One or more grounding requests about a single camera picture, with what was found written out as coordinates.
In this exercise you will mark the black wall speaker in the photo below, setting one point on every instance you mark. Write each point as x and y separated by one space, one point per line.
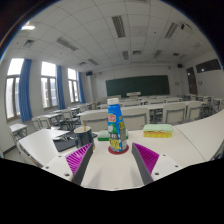
180 65
89 73

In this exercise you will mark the group of ceiling lights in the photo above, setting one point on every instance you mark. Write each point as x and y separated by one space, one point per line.
118 26

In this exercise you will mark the tall window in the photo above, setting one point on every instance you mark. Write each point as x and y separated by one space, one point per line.
48 85
72 86
12 90

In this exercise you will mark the flat round red coaster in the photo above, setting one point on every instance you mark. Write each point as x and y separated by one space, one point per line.
110 151

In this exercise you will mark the ceiling projector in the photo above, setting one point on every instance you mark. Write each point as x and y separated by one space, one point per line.
186 27

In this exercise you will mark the blue drink bottle white cap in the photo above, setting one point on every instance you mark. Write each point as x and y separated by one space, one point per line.
116 128

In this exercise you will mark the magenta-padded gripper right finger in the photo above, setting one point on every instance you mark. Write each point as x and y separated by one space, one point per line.
146 159

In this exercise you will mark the yellow and green sponge block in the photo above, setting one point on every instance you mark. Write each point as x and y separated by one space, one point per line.
158 130

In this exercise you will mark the dark blue mug cork base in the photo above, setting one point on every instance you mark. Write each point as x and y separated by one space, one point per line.
83 137

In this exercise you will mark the dark door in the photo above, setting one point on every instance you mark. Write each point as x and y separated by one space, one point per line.
191 80

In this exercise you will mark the group of classroom chairs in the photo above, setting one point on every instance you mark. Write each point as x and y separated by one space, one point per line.
173 113

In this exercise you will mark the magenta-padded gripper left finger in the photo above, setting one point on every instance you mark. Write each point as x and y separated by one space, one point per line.
77 159

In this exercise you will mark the wooden stir stick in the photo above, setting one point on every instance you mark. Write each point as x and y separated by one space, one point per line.
84 125

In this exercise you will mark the green chalkboard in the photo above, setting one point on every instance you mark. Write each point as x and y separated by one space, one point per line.
140 86

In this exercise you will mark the black notebook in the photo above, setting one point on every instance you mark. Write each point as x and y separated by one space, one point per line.
65 144

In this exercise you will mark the blue curtain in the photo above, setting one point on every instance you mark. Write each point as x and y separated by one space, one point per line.
60 87
81 87
25 90

